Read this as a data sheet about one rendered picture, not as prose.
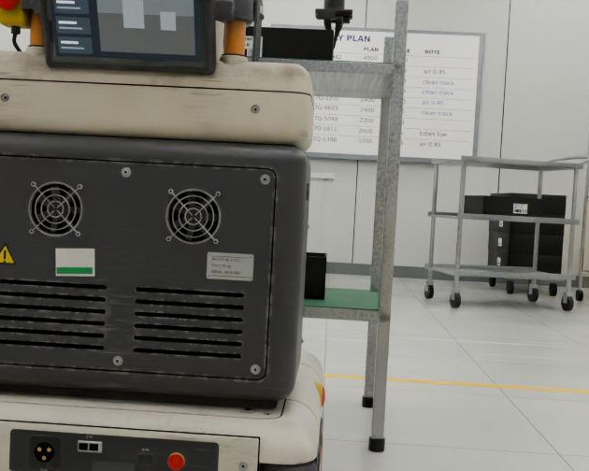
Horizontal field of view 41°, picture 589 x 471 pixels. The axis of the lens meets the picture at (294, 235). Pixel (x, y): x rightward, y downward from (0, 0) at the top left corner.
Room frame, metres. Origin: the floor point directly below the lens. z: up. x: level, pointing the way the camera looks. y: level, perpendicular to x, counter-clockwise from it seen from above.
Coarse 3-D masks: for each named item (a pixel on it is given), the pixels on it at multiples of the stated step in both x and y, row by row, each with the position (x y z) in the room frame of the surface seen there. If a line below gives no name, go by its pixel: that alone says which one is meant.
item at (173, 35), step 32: (32, 0) 1.19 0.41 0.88; (64, 0) 1.15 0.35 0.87; (96, 0) 1.15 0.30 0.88; (128, 0) 1.14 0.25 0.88; (160, 0) 1.14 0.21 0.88; (192, 0) 1.14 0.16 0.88; (224, 0) 1.17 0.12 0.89; (64, 32) 1.17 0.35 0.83; (96, 32) 1.17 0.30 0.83; (128, 32) 1.16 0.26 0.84; (160, 32) 1.16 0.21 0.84; (192, 32) 1.16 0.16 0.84; (64, 64) 1.19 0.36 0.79; (96, 64) 1.19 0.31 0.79; (128, 64) 1.18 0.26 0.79; (160, 64) 1.18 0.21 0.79; (192, 64) 1.18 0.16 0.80
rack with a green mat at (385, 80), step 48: (384, 48) 2.35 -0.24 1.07; (336, 96) 2.37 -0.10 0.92; (384, 96) 2.31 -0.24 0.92; (384, 144) 2.35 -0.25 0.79; (384, 192) 2.34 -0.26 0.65; (384, 240) 1.93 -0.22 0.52; (336, 288) 2.37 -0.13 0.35; (384, 288) 1.93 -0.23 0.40; (384, 336) 1.93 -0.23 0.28; (384, 384) 1.93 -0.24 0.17
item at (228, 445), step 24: (0, 432) 1.12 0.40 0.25; (24, 432) 1.12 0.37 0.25; (48, 432) 1.12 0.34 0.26; (72, 432) 1.11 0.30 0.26; (96, 432) 1.11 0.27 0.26; (120, 432) 1.11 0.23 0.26; (144, 432) 1.11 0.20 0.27; (168, 432) 1.11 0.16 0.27; (192, 432) 1.12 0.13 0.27; (0, 456) 1.12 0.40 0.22; (24, 456) 1.12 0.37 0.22; (48, 456) 1.11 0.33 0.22; (72, 456) 1.12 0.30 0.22; (96, 456) 1.11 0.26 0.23; (120, 456) 1.11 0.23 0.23; (144, 456) 1.11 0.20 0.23; (168, 456) 1.11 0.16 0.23; (192, 456) 1.11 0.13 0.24; (216, 456) 1.11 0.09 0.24; (240, 456) 1.10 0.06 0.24
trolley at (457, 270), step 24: (504, 168) 5.40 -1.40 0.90; (528, 168) 5.25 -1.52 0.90; (552, 168) 5.11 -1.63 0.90; (576, 168) 4.99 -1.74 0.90; (576, 192) 5.01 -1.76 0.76; (432, 216) 5.23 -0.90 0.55; (456, 216) 5.13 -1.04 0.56; (480, 216) 4.86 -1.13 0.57; (504, 216) 4.89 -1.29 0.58; (432, 240) 5.28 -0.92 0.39; (432, 264) 5.28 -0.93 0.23; (456, 264) 4.85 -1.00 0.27; (432, 288) 5.25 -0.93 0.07; (456, 288) 4.85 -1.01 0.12
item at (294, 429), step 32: (320, 384) 1.47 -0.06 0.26; (0, 416) 1.14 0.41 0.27; (32, 416) 1.14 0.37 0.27; (64, 416) 1.14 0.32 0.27; (96, 416) 1.14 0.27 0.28; (128, 416) 1.15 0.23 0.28; (160, 416) 1.15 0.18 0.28; (192, 416) 1.16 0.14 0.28; (224, 416) 1.17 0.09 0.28; (256, 416) 1.17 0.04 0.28; (288, 416) 1.18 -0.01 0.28; (320, 416) 1.42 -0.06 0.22; (288, 448) 1.11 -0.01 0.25; (320, 448) 1.35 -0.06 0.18
